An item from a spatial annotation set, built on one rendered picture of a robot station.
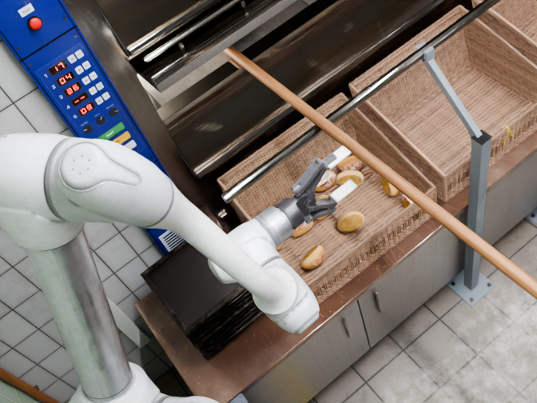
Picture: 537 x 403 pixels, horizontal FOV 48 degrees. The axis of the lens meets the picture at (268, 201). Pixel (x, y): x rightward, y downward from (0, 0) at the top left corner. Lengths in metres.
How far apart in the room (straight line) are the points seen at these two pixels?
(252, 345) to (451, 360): 0.88
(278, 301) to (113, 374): 0.36
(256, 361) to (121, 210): 1.17
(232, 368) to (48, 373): 0.72
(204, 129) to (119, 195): 1.08
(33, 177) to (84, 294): 0.26
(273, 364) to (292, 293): 0.69
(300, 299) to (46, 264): 0.54
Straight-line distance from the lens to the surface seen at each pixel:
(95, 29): 1.59
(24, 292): 2.01
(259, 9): 1.63
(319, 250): 2.02
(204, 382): 2.01
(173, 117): 1.82
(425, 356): 2.53
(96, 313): 1.14
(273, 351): 1.97
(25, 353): 2.22
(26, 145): 0.97
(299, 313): 1.31
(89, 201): 0.87
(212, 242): 1.13
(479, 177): 1.97
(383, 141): 2.10
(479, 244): 1.36
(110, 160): 0.86
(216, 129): 1.94
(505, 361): 2.54
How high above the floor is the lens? 2.37
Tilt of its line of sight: 52 degrees down
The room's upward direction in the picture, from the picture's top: 23 degrees counter-clockwise
